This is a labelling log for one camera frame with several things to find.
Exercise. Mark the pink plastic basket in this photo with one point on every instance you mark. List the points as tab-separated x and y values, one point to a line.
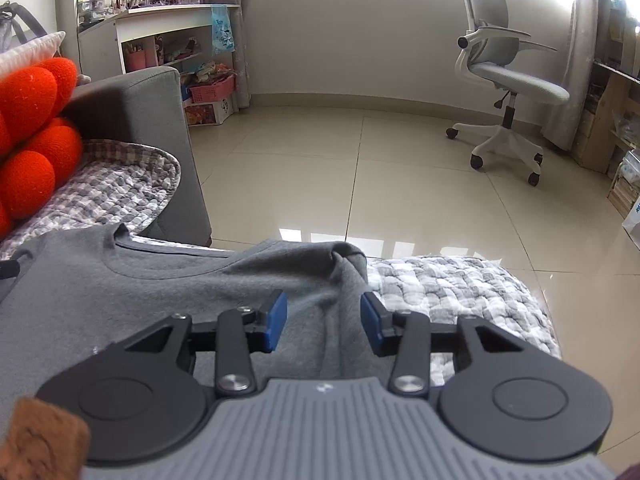
210	92

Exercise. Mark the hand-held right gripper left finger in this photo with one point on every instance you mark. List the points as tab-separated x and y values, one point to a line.
277	320

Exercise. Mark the grey white office chair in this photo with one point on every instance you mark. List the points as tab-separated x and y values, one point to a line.
520	77

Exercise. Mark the grey white quilted blanket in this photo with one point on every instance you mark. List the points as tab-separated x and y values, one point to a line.
475	300

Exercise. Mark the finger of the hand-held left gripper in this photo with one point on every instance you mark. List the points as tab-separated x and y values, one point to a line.
7	269

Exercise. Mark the red ball cushion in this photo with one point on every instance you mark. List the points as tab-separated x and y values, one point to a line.
30	100

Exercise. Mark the grey sweatshirt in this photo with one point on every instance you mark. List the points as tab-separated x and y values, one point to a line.
150	300

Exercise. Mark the white striped pillow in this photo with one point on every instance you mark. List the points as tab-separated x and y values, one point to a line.
30	50

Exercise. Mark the grey curtain beside bookshelf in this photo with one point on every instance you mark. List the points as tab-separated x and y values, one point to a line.
585	35

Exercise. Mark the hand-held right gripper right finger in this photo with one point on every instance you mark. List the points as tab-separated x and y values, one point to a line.
369	322

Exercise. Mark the blue printed plastic bag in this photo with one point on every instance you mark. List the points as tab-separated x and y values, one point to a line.
222	30

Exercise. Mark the pink storage box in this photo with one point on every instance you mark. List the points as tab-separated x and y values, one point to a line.
135	60

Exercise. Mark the grey fabric sofa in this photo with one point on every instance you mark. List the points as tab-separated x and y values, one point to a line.
150	105

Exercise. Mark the colourful printed box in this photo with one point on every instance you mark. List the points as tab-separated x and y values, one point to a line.
205	112

